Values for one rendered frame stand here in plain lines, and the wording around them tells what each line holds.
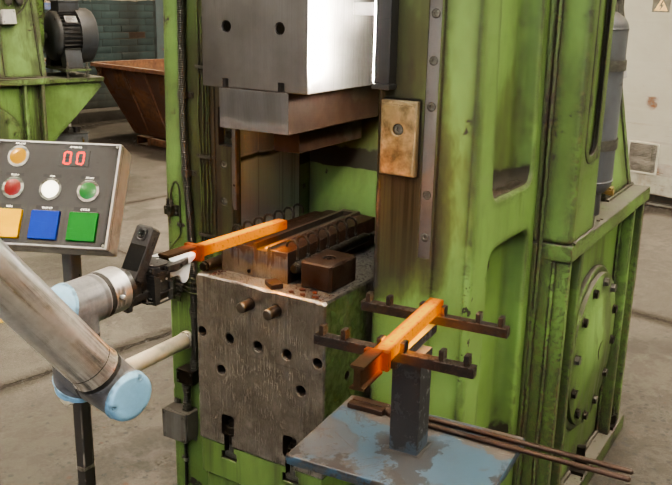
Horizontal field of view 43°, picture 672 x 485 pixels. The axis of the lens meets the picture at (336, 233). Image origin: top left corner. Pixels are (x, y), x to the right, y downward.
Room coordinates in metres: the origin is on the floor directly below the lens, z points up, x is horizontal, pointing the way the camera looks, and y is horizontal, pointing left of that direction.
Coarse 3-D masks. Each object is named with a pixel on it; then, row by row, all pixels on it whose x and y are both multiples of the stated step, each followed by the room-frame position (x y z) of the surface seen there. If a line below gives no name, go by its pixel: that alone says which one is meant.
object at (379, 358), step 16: (432, 304) 1.61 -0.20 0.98; (416, 320) 1.52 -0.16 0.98; (400, 336) 1.44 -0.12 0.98; (368, 352) 1.34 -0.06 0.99; (384, 352) 1.35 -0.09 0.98; (352, 368) 1.29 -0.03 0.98; (368, 368) 1.31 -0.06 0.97; (384, 368) 1.35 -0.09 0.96; (352, 384) 1.30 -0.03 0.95; (368, 384) 1.30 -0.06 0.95
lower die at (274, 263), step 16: (288, 224) 2.17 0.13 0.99; (304, 224) 2.14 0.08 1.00; (352, 224) 2.18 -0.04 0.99; (368, 224) 2.23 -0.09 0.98; (256, 240) 2.01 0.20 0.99; (304, 240) 2.01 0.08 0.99; (320, 240) 2.02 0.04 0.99; (224, 256) 2.00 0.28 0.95; (240, 256) 1.98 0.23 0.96; (256, 256) 1.95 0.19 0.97; (272, 256) 1.93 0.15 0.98; (288, 256) 1.91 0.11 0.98; (304, 256) 1.96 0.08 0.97; (240, 272) 1.98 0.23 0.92; (256, 272) 1.95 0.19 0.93; (272, 272) 1.93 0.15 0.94; (288, 272) 1.91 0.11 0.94
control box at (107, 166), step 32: (0, 160) 2.15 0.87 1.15; (32, 160) 2.14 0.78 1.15; (64, 160) 2.13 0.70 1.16; (96, 160) 2.13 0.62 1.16; (128, 160) 2.18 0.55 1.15; (0, 192) 2.11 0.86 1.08; (32, 192) 2.10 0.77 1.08; (64, 192) 2.09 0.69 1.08; (96, 192) 2.08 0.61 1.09; (64, 224) 2.05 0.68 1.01
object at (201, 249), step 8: (264, 224) 1.96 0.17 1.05; (272, 224) 1.96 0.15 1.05; (280, 224) 1.98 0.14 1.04; (232, 232) 1.87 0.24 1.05; (240, 232) 1.87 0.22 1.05; (248, 232) 1.88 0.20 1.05; (256, 232) 1.90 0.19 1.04; (264, 232) 1.93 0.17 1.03; (272, 232) 1.96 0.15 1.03; (208, 240) 1.79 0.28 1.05; (216, 240) 1.80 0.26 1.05; (224, 240) 1.80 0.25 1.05; (232, 240) 1.83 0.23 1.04; (240, 240) 1.85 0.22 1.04; (248, 240) 1.88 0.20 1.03; (176, 248) 1.70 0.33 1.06; (184, 248) 1.71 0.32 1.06; (192, 248) 1.71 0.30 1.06; (200, 248) 1.72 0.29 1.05; (208, 248) 1.76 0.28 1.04; (216, 248) 1.78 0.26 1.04; (224, 248) 1.80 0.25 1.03; (160, 256) 1.66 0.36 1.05; (168, 256) 1.65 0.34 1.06; (200, 256) 1.72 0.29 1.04
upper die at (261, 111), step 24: (240, 96) 1.97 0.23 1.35; (264, 96) 1.94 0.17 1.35; (288, 96) 1.90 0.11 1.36; (312, 96) 1.99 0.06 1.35; (336, 96) 2.08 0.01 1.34; (360, 96) 2.18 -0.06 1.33; (240, 120) 1.97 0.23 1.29; (264, 120) 1.94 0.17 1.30; (288, 120) 1.90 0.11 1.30; (312, 120) 1.99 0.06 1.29; (336, 120) 2.08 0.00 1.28
